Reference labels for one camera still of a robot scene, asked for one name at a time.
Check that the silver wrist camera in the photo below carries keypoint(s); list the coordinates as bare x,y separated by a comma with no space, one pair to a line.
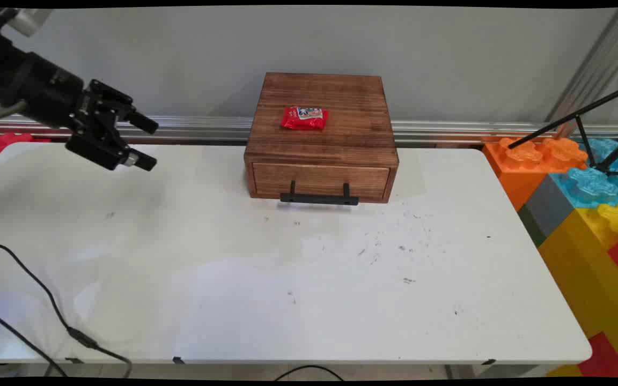
30,20

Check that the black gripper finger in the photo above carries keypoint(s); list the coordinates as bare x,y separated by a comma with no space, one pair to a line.
137,120
110,154

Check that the orange giant toy brick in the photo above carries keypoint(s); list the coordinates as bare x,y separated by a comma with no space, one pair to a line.
523,166

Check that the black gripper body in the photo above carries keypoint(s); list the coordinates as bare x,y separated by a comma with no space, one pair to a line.
46,94

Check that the light blue giant toy brick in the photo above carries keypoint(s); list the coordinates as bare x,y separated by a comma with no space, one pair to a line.
590,185

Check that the yellow giant toy brick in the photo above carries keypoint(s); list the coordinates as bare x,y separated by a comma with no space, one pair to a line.
588,268

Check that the black table edge clip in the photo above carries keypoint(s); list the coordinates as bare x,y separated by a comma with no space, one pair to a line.
178,360
488,362

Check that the brown wooden drawer cabinet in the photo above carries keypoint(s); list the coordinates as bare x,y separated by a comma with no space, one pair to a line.
322,102

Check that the black tripod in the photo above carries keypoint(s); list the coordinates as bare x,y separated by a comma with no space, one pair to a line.
572,115

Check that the brown wooden drawer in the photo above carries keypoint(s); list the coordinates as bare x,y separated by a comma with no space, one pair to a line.
319,177

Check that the red snack packet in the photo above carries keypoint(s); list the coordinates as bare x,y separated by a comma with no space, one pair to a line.
303,119

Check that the grey giant toy brick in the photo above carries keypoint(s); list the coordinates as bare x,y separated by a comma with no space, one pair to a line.
547,206

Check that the aluminium wall rail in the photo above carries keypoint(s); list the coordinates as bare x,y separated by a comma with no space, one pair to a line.
196,127

